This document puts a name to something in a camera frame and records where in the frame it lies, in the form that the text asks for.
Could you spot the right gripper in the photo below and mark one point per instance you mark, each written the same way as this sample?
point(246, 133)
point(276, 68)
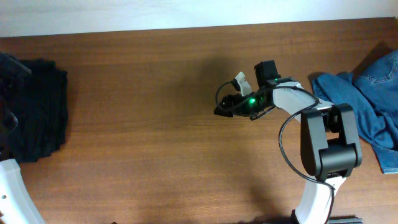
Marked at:
point(228, 99)

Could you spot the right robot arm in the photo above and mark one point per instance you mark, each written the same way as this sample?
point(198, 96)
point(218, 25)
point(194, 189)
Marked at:
point(329, 139)

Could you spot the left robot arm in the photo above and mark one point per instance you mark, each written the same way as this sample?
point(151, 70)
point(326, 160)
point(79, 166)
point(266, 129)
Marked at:
point(16, 203)

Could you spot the black fabric storage container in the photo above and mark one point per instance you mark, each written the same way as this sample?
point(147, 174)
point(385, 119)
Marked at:
point(42, 112)

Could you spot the blue denim jeans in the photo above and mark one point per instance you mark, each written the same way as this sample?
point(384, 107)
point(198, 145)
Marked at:
point(373, 97)

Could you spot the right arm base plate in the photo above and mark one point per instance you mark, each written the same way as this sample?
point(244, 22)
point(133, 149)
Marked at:
point(352, 220)

